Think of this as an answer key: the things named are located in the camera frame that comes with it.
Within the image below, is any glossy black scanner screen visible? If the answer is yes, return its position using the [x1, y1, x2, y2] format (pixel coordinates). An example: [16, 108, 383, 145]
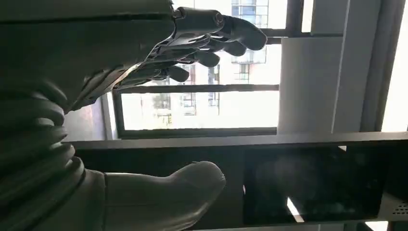
[243, 146, 389, 226]

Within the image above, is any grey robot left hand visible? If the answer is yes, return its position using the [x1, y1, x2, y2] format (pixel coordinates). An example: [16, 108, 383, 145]
[0, 0, 268, 231]

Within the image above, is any dark window frame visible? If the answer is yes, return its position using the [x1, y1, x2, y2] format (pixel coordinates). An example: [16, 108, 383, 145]
[111, 0, 304, 140]

